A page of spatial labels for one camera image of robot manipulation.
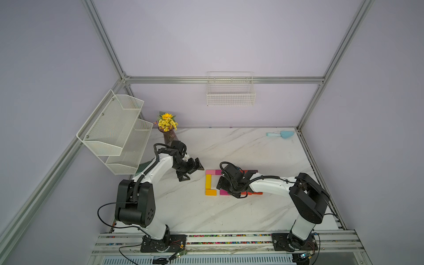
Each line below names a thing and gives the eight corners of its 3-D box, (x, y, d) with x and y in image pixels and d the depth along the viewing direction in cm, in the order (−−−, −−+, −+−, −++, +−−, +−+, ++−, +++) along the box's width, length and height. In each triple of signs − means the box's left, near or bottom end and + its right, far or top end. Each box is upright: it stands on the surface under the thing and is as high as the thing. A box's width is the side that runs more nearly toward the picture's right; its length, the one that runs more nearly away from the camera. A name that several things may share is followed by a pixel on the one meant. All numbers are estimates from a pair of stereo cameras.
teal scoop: (267, 138, 118) (267, 136, 117) (265, 133, 122) (266, 131, 120) (294, 138, 119) (295, 136, 117) (292, 133, 122) (293, 131, 120)
